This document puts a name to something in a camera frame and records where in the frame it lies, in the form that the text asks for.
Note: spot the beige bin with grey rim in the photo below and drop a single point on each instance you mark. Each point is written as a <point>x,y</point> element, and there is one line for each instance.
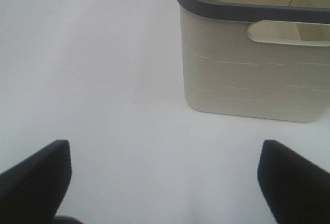
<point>257,58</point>

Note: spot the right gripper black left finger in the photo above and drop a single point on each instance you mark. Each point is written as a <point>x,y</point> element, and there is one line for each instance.
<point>32,190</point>

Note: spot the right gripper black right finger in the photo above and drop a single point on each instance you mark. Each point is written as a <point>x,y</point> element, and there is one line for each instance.
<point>295,189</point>

